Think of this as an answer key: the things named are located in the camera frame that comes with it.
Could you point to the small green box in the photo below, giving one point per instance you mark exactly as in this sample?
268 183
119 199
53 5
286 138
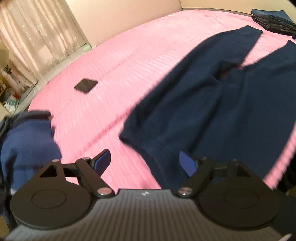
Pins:
86 47

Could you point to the blue clothes pile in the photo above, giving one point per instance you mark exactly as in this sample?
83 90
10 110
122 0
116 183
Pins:
27 144

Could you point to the black smartphone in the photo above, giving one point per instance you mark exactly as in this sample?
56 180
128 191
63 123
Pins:
85 85

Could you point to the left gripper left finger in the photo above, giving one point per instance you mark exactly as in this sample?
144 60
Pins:
91 170

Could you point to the pink sheer curtain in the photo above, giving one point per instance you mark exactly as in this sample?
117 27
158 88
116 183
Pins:
39 35

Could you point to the wooden shelf with items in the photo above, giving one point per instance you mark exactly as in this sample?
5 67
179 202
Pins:
13 83

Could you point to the pink ribbed bed blanket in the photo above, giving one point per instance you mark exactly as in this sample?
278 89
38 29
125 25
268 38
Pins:
128 67

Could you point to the folded dark clothes stack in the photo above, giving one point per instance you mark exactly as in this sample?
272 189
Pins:
274 21

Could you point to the navy fleece sweatpants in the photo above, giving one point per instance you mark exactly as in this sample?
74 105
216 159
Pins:
210 105

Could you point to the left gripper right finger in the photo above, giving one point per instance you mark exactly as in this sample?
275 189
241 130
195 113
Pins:
198 170

